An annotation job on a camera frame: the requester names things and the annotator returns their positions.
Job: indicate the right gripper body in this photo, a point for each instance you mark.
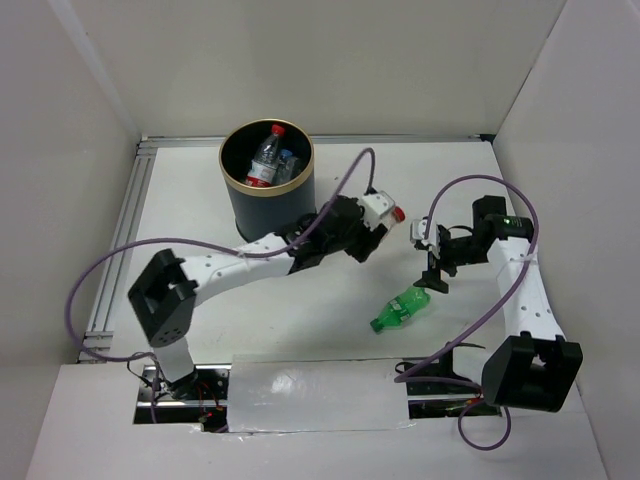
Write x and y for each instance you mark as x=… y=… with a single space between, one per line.
x=460 y=251

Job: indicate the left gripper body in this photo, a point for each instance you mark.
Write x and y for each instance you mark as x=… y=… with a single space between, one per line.
x=357 y=242

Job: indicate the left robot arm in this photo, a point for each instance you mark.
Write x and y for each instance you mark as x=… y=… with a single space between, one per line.
x=169 y=288

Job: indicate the silver foil sheet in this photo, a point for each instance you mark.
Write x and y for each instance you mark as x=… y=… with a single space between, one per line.
x=315 y=396

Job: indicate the clear wide-mouth plastic jar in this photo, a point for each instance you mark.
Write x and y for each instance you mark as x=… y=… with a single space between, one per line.
x=295 y=167

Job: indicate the aluminium frame rail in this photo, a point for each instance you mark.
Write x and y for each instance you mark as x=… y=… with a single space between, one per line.
x=97 y=338

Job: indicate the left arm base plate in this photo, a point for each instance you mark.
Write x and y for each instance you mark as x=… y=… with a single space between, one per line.
x=203 y=403

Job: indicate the crushed bottle red cap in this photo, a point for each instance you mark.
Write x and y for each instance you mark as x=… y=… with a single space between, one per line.
x=393 y=217

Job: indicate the green bottle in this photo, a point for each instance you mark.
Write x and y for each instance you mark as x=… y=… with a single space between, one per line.
x=401 y=309

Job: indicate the red label water bottle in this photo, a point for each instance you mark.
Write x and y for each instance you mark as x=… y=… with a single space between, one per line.
x=265 y=162

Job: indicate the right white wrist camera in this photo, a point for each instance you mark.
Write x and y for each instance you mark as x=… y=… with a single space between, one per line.
x=421 y=238

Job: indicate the blue label water bottle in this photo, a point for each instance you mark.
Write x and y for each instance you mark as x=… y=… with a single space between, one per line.
x=284 y=171

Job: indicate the black bin with gold rim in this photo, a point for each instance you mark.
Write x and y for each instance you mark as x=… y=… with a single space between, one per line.
x=259 y=210

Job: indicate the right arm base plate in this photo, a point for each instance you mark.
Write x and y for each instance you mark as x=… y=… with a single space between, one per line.
x=432 y=400

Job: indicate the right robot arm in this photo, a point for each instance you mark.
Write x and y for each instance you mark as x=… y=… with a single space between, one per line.
x=535 y=366

